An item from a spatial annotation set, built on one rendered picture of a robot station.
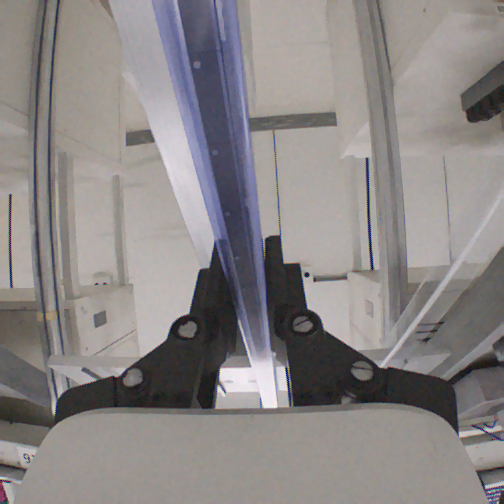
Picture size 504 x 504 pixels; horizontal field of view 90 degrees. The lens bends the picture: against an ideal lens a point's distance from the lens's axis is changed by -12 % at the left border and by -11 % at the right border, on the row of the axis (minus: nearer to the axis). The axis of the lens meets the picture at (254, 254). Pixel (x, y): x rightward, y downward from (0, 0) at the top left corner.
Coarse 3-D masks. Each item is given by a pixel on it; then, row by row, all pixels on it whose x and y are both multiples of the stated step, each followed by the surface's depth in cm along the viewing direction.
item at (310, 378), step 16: (288, 320) 9; (304, 320) 9; (320, 320) 9; (288, 336) 8; (304, 336) 8; (320, 336) 8; (288, 352) 8; (304, 352) 8; (320, 352) 8; (288, 368) 8; (304, 368) 7; (320, 368) 7; (288, 384) 9; (304, 384) 7; (320, 384) 7; (336, 384) 7; (288, 400) 9; (304, 400) 7; (320, 400) 7; (336, 400) 7
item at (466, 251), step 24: (480, 192) 8; (480, 216) 8; (456, 240) 10; (480, 240) 9; (456, 264) 10; (480, 264) 10; (432, 288) 12; (456, 288) 11; (408, 312) 14; (432, 312) 13; (408, 336) 15; (384, 360) 18
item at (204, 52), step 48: (192, 0) 4; (192, 48) 5; (240, 48) 5; (192, 96) 5; (240, 96) 5; (192, 144) 6; (240, 144) 6; (240, 192) 7; (240, 240) 8; (240, 288) 10
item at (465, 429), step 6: (462, 420) 43; (468, 420) 43; (474, 420) 43; (480, 420) 43; (486, 420) 43; (492, 420) 42; (498, 420) 42; (462, 426) 43; (468, 426) 42; (480, 426) 42; (498, 426) 42; (462, 432) 42; (468, 432) 43; (474, 432) 44; (480, 432) 45
